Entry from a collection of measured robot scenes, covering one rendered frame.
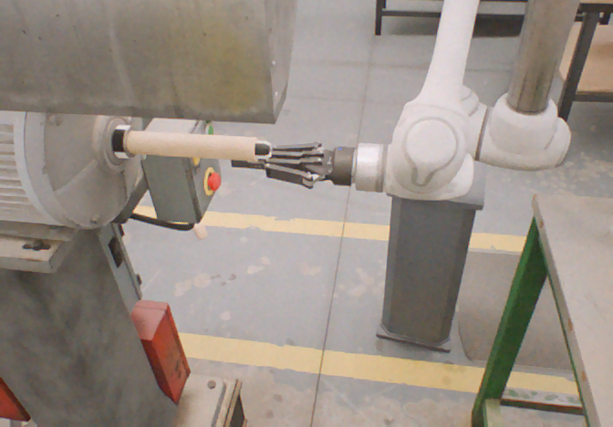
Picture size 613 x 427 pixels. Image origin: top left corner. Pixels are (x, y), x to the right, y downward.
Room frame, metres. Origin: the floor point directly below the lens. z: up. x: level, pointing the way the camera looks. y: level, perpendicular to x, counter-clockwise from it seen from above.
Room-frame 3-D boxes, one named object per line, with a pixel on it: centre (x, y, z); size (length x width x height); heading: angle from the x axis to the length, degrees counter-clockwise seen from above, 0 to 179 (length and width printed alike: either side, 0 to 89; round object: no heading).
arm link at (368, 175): (0.78, -0.12, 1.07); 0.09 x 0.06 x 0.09; 169
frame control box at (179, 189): (0.88, 0.33, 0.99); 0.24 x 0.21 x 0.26; 79
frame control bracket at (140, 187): (0.83, 0.34, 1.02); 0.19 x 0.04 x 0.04; 169
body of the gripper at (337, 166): (0.79, -0.05, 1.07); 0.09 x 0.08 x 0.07; 79
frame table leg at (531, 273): (0.80, -0.51, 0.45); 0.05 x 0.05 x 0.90; 79
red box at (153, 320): (0.83, 0.49, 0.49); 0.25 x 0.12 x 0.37; 79
